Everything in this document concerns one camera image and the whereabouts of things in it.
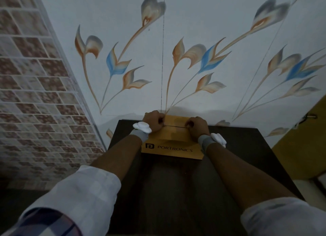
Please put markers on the metal door latch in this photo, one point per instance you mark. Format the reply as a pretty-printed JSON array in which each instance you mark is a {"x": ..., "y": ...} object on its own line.
[{"x": 307, "y": 118}]

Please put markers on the person's right fingers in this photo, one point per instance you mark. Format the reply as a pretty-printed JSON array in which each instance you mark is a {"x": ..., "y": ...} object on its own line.
[{"x": 189, "y": 124}]

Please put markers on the person's right hand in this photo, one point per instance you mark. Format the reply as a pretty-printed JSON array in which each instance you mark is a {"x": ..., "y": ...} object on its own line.
[{"x": 200, "y": 127}]

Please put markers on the person's left hand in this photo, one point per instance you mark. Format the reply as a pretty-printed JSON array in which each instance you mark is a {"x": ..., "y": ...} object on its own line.
[{"x": 152, "y": 121}]

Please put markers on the orange cardboard box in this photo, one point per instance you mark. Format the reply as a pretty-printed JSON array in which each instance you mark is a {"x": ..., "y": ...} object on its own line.
[{"x": 173, "y": 145}]

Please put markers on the person's left forearm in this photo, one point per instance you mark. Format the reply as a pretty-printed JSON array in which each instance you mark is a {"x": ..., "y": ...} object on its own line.
[{"x": 119, "y": 153}]

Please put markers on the person's right forearm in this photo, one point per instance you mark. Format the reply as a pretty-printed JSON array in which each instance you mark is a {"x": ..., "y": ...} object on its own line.
[{"x": 239, "y": 171}]

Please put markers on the person's left fingers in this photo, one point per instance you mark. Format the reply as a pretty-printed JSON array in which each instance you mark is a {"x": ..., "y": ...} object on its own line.
[{"x": 161, "y": 120}]

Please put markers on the yellow door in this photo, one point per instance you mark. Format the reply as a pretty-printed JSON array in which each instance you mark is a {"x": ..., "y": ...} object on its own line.
[{"x": 303, "y": 152}]

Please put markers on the white shirt sleeve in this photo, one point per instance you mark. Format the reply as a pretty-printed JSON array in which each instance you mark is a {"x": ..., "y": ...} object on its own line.
[
  {"x": 76, "y": 200},
  {"x": 285, "y": 218}
]

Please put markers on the white tracker on grey wristband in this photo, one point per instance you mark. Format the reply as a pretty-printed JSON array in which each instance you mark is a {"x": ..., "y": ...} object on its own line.
[
  {"x": 212, "y": 141},
  {"x": 140, "y": 131}
]

